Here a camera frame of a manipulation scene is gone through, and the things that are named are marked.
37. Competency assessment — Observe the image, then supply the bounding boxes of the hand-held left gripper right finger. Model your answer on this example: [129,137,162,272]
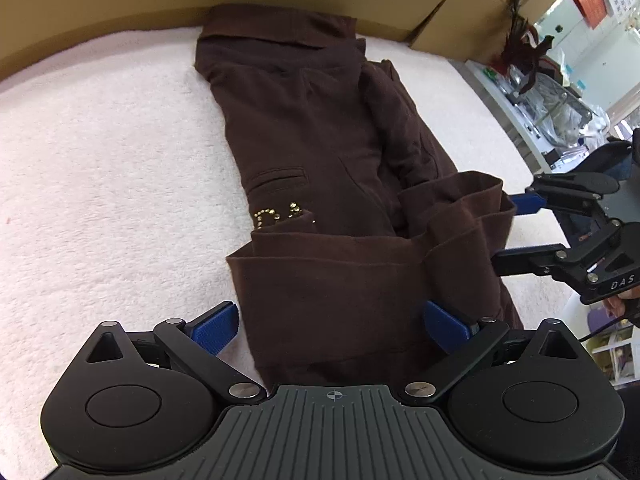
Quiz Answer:
[398,300,583,407]

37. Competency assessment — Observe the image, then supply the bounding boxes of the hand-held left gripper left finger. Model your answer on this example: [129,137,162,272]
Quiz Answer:
[85,301,267,406]

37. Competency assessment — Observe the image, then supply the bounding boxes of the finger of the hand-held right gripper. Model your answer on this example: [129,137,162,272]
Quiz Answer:
[510,172,622,219]
[492,219,640,306]

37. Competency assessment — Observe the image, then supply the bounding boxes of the brown pants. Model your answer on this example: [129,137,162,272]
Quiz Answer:
[193,3,526,397]

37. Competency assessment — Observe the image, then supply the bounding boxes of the person's right hand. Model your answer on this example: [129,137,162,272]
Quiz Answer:
[603,295,640,323]

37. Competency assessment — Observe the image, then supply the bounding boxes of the white side table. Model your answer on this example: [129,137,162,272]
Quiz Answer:
[464,57,613,177]

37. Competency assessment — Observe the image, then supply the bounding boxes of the clear plastic container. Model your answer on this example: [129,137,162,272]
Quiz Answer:
[509,70,612,150]

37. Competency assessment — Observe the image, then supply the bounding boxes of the dark red feather decoration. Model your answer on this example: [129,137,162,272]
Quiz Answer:
[499,0,557,97]

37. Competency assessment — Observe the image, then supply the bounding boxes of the pink towel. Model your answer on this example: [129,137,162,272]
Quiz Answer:
[0,26,591,480]

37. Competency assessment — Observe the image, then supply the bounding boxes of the cardboard box with clear tape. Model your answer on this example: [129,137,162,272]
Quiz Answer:
[409,0,601,62]

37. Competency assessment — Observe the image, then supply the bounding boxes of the black cable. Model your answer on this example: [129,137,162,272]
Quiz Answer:
[579,310,632,347]

